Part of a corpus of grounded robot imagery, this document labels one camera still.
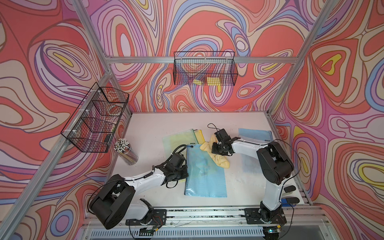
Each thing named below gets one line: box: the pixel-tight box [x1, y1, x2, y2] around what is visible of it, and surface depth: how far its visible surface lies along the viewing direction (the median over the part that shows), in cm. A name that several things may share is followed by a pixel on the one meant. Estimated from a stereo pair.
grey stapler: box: [284, 185, 300, 205], surface depth 79 cm
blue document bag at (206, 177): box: [184, 144, 228, 198], surface depth 88 cm
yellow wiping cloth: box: [199, 134, 230, 169], surface depth 93 cm
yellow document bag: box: [194, 129, 206, 145], surface depth 107 cm
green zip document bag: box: [162, 128, 199, 159], surface depth 106 cm
